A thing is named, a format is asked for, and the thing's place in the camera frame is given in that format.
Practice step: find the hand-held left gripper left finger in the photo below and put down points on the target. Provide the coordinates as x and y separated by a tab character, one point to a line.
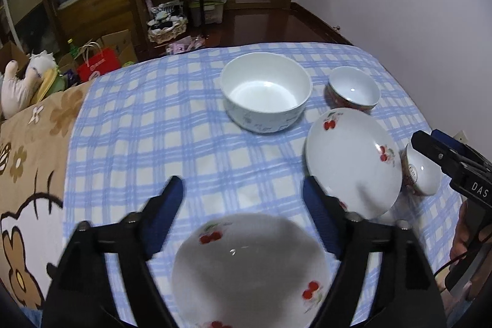
165	216

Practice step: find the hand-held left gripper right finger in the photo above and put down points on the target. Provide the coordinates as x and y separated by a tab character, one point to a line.
323	220

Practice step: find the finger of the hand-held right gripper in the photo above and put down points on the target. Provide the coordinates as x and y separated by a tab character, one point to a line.
430	147
447	141

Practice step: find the small red bowl with seal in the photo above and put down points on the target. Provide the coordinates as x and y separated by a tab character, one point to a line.
421	178

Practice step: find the white cherry print plate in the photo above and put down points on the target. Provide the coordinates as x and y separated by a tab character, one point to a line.
250	274
353	166

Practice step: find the large white bowl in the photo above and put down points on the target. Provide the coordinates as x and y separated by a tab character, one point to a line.
265	116

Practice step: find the person's right hand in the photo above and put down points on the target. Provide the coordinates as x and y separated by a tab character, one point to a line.
459	235

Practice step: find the blue checked cloth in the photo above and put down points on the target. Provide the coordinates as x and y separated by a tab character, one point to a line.
153	128

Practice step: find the brown printed blanket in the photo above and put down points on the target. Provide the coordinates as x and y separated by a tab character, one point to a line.
30	178

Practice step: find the red paper bag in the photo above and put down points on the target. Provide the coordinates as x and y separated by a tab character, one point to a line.
100	63

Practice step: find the yellow green plush cushion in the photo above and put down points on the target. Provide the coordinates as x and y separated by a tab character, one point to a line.
50	82

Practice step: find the brown cardboard box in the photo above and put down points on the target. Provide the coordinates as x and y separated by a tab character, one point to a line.
11	53
119	41

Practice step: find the wicker basket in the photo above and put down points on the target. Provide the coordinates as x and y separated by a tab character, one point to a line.
167	34

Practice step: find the green glass bottle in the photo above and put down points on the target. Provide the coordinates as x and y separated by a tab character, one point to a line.
73	51

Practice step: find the pale pink plush doll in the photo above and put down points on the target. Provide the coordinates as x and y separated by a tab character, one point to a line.
13	89

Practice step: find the white ruffled plush toy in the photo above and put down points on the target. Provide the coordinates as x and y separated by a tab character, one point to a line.
40	63

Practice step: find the black white striped cloth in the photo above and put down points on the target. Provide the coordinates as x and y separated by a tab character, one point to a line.
165	11

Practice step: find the clear plastic storage box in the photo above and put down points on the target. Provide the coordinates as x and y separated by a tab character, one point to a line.
213	13

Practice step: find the dark side table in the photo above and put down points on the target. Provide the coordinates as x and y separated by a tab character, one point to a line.
196	9

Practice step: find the beige wall socket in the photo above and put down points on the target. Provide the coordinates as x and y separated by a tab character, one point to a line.
460	137

